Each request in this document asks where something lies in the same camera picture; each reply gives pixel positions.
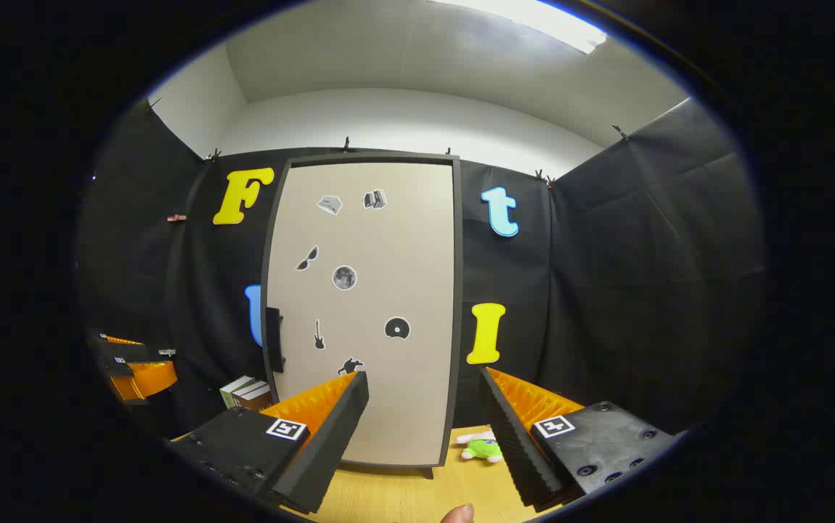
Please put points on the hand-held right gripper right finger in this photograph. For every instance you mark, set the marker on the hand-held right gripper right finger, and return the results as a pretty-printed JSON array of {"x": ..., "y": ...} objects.
[{"x": 515, "y": 443}]

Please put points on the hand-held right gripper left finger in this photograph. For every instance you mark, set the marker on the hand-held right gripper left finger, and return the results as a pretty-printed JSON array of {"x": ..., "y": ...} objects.
[{"x": 330, "y": 443}]

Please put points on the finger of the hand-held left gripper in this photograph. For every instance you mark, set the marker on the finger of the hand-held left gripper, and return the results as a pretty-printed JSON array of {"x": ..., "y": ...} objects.
[
  {"x": 127, "y": 350},
  {"x": 145, "y": 379}
]

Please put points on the green plush toy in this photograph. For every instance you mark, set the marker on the green plush toy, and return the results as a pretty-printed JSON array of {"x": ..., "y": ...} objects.
[{"x": 481, "y": 450}]

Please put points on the brown book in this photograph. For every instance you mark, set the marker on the brown book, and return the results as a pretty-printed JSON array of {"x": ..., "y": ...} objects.
[
  {"x": 249, "y": 392},
  {"x": 262, "y": 400}
]

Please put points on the green book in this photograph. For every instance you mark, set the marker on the green book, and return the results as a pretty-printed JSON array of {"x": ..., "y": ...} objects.
[{"x": 227, "y": 396}]

